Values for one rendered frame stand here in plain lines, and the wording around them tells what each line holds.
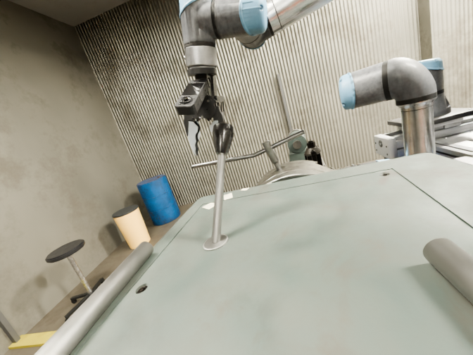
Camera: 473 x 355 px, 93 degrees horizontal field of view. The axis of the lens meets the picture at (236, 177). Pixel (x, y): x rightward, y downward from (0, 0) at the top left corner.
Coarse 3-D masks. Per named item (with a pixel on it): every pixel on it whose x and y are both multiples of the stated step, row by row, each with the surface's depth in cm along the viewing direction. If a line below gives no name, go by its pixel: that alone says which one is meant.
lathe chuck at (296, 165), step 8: (304, 160) 63; (272, 168) 66; (288, 168) 58; (296, 168) 57; (304, 168) 56; (312, 168) 56; (320, 168) 57; (328, 168) 59; (264, 176) 66; (272, 176) 58
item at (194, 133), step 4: (192, 124) 57; (196, 124) 57; (192, 128) 57; (196, 128) 57; (192, 132) 58; (196, 132) 57; (200, 132) 63; (188, 136) 58; (192, 136) 58; (196, 136) 59; (192, 140) 58; (196, 140) 58; (192, 144) 59; (196, 144) 59; (192, 148) 59; (196, 148) 59; (196, 152) 60
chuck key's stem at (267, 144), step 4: (268, 140) 59; (264, 144) 59; (268, 144) 59; (264, 148) 60; (268, 148) 59; (268, 152) 60; (272, 152) 59; (268, 156) 60; (272, 156) 60; (276, 156) 60; (272, 160) 60; (276, 160) 60; (276, 164) 60; (276, 168) 61; (280, 168) 61
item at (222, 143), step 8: (216, 128) 31; (224, 128) 31; (232, 128) 32; (216, 136) 31; (224, 136) 31; (232, 136) 32; (216, 144) 31; (224, 144) 31; (216, 152) 32; (224, 152) 31
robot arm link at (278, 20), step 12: (276, 0) 54; (288, 0) 53; (300, 0) 52; (312, 0) 52; (324, 0) 53; (276, 12) 54; (288, 12) 54; (300, 12) 54; (312, 12) 56; (276, 24) 56; (288, 24) 57; (264, 36) 58; (252, 48) 63
